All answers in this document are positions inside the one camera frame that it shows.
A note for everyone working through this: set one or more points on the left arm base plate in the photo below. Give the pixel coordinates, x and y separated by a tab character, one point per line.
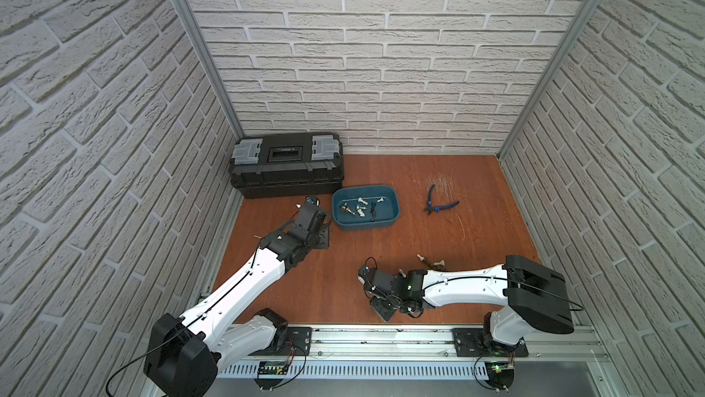
294	337

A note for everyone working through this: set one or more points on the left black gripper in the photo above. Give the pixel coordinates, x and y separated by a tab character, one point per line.
317	216

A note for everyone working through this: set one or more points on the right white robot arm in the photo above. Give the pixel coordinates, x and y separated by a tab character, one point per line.
531	297

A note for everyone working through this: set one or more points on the aluminium mounting rail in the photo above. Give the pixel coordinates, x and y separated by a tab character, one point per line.
437	343

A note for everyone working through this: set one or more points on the circuit board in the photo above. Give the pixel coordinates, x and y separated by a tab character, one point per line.
271	374
500	376

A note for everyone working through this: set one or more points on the teal plastic storage tray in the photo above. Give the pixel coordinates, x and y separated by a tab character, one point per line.
388	209

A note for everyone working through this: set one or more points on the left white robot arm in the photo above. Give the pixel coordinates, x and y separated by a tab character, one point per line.
187	352

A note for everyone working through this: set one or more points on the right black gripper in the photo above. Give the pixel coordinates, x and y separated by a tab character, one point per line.
377	310

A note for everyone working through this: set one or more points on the left circuit board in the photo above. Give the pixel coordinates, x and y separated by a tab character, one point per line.
271	374

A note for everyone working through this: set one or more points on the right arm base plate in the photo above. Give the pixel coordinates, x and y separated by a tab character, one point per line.
474	342

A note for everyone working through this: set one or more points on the black plastic toolbox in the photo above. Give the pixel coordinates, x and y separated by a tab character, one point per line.
280	165

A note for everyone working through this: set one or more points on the right circuit board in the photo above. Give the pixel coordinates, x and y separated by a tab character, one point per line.
500	376

